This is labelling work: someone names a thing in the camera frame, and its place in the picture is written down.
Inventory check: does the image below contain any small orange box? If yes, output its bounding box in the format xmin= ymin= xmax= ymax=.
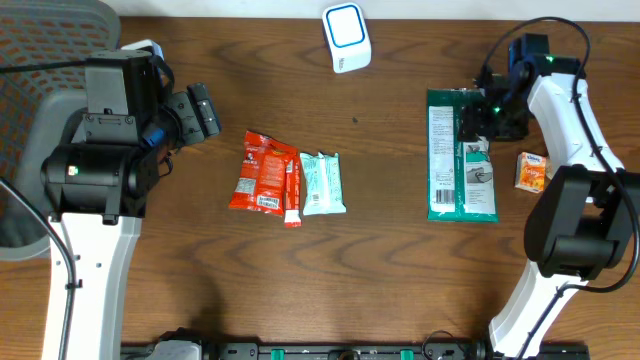
xmin=514 ymin=152 xmax=546 ymax=193

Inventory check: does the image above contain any grey plastic shopping basket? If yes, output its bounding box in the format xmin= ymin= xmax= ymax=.
xmin=0 ymin=0 xmax=123 ymax=262

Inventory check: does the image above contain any red snack bag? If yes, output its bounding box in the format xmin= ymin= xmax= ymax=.
xmin=229 ymin=131 xmax=300 ymax=216

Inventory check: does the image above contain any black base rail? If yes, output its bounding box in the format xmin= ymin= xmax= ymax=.
xmin=119 ymin=341 xmax=591 ymax=360

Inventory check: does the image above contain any green white wipes pack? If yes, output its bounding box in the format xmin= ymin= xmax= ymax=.
xmin=427 ymin=89 xmax=499 ymax=223

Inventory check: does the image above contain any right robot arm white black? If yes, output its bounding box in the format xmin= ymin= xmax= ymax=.
xmin=457 ymin=34 xmax=639 ymax=359

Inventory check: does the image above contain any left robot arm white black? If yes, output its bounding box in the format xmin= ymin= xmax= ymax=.
xmin=38 ymin=83 xmax=221 ymax=359

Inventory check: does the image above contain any light teal snack pack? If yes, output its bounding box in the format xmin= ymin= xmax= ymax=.
xmin=300 ymin=153 xmax=347 ymax=216

